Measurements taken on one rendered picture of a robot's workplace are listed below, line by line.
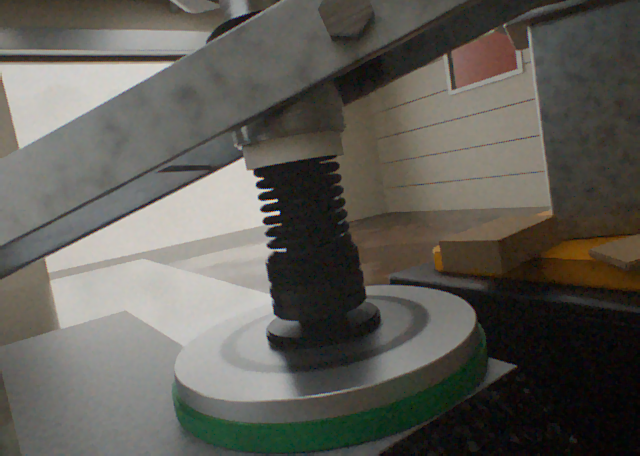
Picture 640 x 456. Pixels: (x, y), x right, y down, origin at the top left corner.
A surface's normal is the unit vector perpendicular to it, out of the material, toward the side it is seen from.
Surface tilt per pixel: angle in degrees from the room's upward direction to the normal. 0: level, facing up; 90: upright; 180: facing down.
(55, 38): 90
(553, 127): 90
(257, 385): 0
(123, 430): 0
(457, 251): 90
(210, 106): 90
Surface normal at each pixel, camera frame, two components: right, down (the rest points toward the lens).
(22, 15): 0.52, -0.02
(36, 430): -0.17, -0.98
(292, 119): 0.13, 0.06
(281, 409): -0.24, 0.12
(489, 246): -0.73, 0.18
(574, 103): -0.43, 0.15
